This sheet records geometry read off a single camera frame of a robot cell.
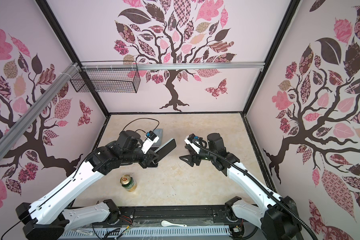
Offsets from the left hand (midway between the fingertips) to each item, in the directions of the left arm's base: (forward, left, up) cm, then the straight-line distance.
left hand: (155, 157), depth 68 cm
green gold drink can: (-7, +15, -14) cm, 22 cm away
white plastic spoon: (-24, -5, -23) cm, 33 cm away
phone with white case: (+3, -5, +3) cm, 6 cm away
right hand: (+6, -14, -3) cm, 15 cm away
